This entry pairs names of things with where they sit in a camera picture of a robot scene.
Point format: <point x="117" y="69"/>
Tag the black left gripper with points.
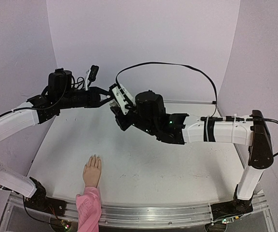
<point x="95" y="94"/>

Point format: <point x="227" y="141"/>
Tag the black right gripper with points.
<point x="119" y="115"/>

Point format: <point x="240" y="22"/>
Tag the clear nail polish bottle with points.
<point x="113" y="104"/>

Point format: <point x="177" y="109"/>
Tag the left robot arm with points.
<point x="60" y="93"/>

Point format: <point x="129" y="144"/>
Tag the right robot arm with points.
<point x="251" y="131"/>

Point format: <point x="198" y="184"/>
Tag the mannequin hand with nails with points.
<point x="92" y="172"/>

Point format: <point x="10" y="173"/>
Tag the pink sleeve cloth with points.
<point x="89" y="210"/>

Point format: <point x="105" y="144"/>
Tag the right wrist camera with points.
<point x="122" y="97"/>

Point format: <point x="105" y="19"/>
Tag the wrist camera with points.
<point x="122" y="97"/>
<point x="91" y="75"/>

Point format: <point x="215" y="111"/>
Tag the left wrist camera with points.
<point x="91" y="75"/>

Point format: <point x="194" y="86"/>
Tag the aluminium front frame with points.
<point x="20" y="217"/>

